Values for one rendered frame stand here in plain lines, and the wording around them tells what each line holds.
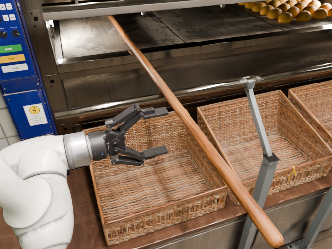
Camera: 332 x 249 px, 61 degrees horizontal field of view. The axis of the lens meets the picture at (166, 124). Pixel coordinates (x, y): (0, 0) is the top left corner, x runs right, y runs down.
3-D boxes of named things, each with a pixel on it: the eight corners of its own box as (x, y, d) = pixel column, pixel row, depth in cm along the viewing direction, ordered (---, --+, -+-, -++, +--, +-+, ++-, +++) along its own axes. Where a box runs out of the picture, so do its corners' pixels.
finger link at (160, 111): (140, 113, 75) (140, 111, 74) (165, 108, 77) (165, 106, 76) (143, 119, 72) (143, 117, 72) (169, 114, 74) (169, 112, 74)
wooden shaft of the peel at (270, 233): (284, 247, 52) (288, 238, 51) (270, 253, 52) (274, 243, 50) (108, 12, 181) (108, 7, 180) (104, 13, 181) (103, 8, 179)
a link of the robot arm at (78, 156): (69, 154, 78) (91, 149, 79) (72, 177, 71) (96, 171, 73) (62, 128, 72) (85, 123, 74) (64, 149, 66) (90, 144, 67)
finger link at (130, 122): (112, 137, 76) (108, 134, 75) (141, 108, 74) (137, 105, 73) (115, 145, 73) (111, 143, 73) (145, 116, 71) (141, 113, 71)
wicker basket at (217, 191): (89, 169, 151) (79, 128, 135) (184, 145, 167) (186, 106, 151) (105, 249, 115) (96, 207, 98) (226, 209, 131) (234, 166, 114)
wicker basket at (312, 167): (191, 145, 168) (194, 105, 151) (269, 125, 184) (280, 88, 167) (235, 208, 131) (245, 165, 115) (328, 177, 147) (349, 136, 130)
